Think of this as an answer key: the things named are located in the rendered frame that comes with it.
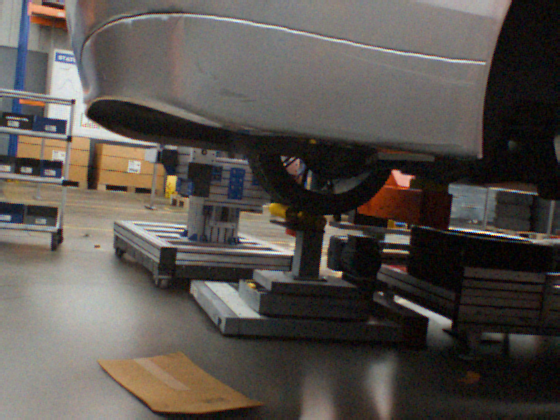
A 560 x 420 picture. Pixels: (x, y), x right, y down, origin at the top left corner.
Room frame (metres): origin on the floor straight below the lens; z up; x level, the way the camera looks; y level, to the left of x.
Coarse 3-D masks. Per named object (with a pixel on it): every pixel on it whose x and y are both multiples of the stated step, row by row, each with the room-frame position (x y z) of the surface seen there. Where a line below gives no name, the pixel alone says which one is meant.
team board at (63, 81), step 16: (64, 64) 8.73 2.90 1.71; (48, 80) 8.65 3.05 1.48; (64, 80) 8.73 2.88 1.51; (64, 96) 8.74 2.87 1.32; (80, 96) 8.82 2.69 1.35; (48, 112) 8.67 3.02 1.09; (64, 112) 8.75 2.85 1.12; (80, 112) 8.83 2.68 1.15; (80, 128) 8.84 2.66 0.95; (96, 128) 8.92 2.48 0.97
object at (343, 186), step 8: (376, 152) 3.09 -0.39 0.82; (280, 160) 2.93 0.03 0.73; (368, 160) 3.15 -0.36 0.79; (376, 160) 3.07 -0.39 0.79; (304, 168) 3.18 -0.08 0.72; (288, 176) 2.94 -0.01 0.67; (304, 176) 3.16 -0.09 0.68; (352, 176) 3.20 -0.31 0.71; (360, 176) 3.12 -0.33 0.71; (368, 176) 3.05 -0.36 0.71; (296, 184) 2.95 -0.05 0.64; (328, 184) 3.20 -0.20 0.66; (336, 184) 3.24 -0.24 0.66; (344, 184) 3.17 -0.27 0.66; (352, 184) 3.10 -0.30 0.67; (360, 184) 3.04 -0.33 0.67; (312, 192) 2.98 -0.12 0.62; (320, 192) 3.13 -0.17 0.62; (328, 192) 3.10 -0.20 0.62; (336, 192) 3.06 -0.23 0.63; (344, 192) 3.02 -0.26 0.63
